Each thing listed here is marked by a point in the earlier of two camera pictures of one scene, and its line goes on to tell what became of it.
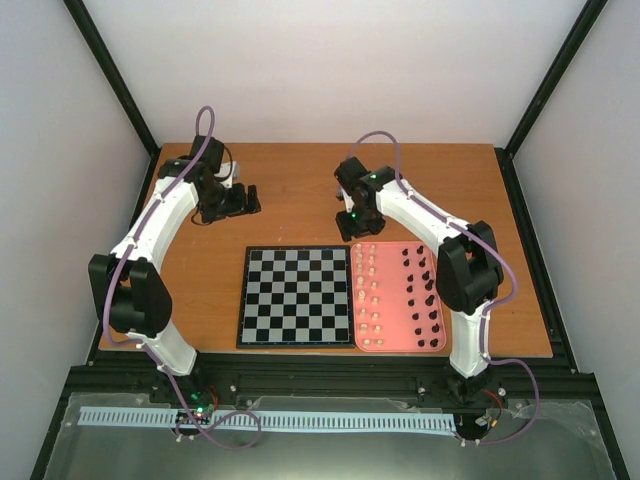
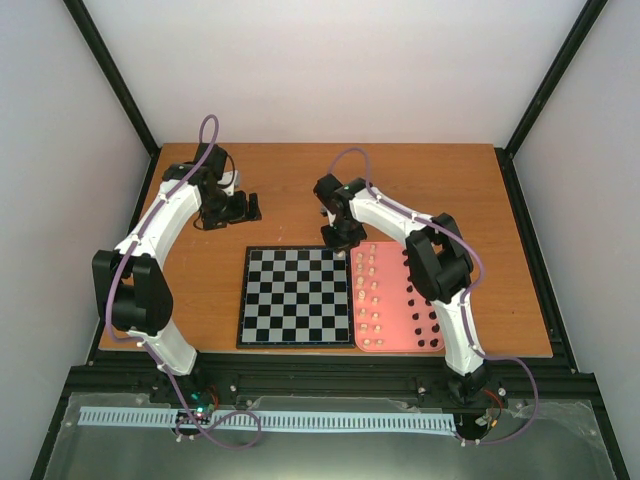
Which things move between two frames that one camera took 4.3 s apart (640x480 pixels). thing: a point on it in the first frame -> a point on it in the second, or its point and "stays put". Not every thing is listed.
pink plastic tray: (396, 303) stays put
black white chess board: (296, 296) stays put
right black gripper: (347, 231) -> (338, 247)
